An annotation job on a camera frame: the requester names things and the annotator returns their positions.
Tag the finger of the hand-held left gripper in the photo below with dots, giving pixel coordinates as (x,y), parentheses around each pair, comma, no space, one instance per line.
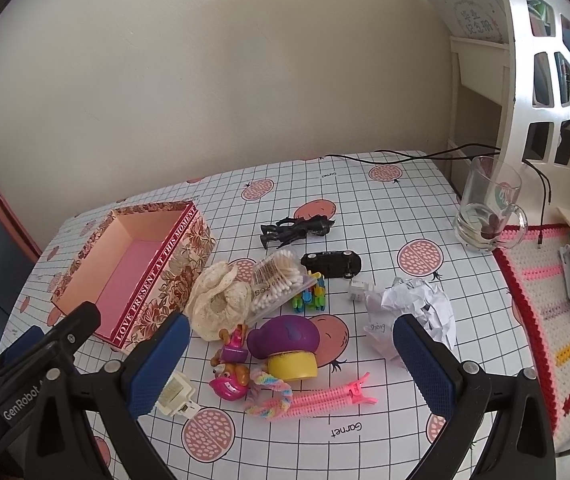
(77,322)

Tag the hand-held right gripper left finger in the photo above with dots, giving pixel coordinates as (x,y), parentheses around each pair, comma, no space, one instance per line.
(157,362)

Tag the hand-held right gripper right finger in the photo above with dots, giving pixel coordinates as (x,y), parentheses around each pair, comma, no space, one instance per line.
(425,365)

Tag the cream hair clip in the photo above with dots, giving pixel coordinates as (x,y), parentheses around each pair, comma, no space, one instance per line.
(175,395)

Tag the white paper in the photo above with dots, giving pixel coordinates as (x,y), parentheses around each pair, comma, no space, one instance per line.
(415,300)

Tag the brown dog figure pink outfit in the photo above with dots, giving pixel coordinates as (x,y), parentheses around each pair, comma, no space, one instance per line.
(230,375)

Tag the floral pink gift box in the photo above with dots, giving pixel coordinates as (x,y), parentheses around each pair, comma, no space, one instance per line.
(130,270)

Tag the cream lace cloth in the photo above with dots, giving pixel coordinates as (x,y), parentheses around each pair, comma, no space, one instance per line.
(215,300)

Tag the pink hair roller clip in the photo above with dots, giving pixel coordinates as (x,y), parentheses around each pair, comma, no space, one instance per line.
(325,397)

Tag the colourful plastic clips toy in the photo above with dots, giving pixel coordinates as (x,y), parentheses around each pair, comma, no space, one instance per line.
(315,297)

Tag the purple and yellow mushroom toy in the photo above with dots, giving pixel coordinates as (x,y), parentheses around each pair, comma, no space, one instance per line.
(285,335)

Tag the cotton swab pack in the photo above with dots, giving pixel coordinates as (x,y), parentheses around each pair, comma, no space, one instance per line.
(277,280)

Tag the grid print covered desktop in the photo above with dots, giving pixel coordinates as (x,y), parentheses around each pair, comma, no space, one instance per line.
(390,210)

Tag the small white cube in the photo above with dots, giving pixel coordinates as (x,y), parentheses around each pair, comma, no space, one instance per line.
(359,291)

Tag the pink-edged dark panel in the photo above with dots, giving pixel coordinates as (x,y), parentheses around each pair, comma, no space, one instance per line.
(15,225)

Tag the striped crochet mat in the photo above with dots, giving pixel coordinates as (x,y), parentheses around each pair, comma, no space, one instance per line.
(540,310)

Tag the black toy car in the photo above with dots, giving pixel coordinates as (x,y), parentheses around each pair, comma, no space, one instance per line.
(330,262)

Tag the glass mug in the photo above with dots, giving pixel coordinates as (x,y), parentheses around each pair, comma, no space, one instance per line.
(485,200)

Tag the black action figure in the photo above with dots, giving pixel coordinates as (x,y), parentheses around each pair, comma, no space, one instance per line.
(295,229)

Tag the white shelf unit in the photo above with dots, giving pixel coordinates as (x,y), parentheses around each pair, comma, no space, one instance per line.
(480,60)

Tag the row of books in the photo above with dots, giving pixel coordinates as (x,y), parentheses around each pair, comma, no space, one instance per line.
(565,70)

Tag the printed picture board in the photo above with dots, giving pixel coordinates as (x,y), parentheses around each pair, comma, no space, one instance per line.
(465,10)

